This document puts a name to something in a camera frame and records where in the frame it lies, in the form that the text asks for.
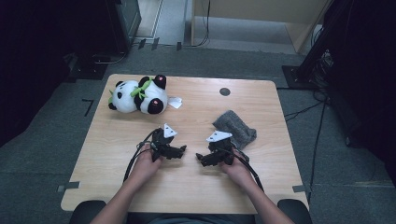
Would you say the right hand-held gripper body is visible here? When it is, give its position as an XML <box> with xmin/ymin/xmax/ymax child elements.
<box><xmin>205</xmin><ymin>130</ymin><xmax>234</xmax><ymax>165</ymax></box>

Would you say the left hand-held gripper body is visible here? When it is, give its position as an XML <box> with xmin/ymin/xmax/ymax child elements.
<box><xmin>150</xmin><ymin>122</ymin><xmax>178</xmax><ymax>163</ymax></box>

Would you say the grey fuzzy cloth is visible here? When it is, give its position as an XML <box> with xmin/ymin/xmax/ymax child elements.
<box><xmin>212</xmin><ymin>109</ymin><xmax>258</xmax><ymax>151</ymax></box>

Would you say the panda plush toy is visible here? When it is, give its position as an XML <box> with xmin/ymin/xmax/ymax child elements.
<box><xmin>107</xmin><ymin>74</ymin><xmax>183</xmax><ymax>116</ymax></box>

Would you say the person's right hand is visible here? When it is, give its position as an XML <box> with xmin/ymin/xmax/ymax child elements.
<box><xmin>219</xmin><ymin>151</ymin><xmax>254</xmax><ymax>189</ymax></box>

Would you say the person's left hand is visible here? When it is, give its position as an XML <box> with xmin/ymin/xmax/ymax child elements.
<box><xmin>130</xmin><ymin>150</ymin><xmax>163</xmax><ymax>186</ymax></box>

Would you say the person's dark clothing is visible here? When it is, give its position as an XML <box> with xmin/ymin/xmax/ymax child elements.
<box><xmin>125</xmin><ymin>212</ymin><xmax>257</xmax><ymax>224</ymax></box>

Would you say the black floor tape mark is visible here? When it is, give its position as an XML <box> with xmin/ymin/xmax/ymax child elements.
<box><xmin>81</xmin><ymin>98</ymin><xmax>95</xmax><ymax>118</ymax></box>

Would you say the grey floor tape strip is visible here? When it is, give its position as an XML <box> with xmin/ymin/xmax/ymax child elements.
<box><xmin>291</xmin><ymin>184</ymin><xmax>313</xmax><ymax>194</ymax></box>
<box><xmin>56</xmin><ymin>180</ymin><xmax>81</xmax><ymax>193</ymax></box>

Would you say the black metal stand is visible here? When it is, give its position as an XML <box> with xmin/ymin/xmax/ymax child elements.
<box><xmin>281</xmin><ymin>0</ymin><xmax>354</xmax><ymax>91</ymax></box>

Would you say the black cabinet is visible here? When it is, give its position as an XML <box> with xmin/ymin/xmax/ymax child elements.
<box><xmin>105</xmin><ymin>0</ymin><xmax>143</xmax><ymax>56</ymax></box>

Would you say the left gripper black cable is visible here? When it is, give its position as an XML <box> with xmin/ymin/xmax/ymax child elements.
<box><xmin>122</xmin><ymin>128</ymin><xmax>161</xmax><ymax>184</ymax></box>

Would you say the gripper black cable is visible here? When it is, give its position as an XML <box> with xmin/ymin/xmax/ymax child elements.
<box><xmin>218</xmin><ymin>147</ymin><xmax>265</xmax><ymax>192</ymax></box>
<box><xmin>122</xmin><ymin>128</ymin><xmax>161</xmax><ymax>184</ymax></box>

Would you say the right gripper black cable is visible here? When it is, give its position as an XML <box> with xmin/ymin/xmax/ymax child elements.
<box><xmin>218</xmin><ymin>147</ymin><xmax>265</xmax><ymax>192</ymax></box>

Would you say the short black floor cable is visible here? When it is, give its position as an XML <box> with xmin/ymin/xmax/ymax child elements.
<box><xmin>284</xmin><ymin>101</ymin><xmax>325</xmax><ymax>122</ymax></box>

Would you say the long black floor cable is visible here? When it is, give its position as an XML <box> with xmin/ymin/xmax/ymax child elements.
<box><xmin>306</xmin><ymin>99</ymin><xmax>329</xmax><ymax>206</ymax></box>

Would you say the black floor base plate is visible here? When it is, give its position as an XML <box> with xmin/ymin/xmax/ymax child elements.
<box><xmin>65</xmin><ymin>53</ymin><xmax>109</xmax><ymax>82</ymax></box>

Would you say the black hanging cable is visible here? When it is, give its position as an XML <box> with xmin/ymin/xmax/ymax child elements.
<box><xmin>191</xmin><ymin>0</ymin><xmax>212</xmax><ymax>49</ymax></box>

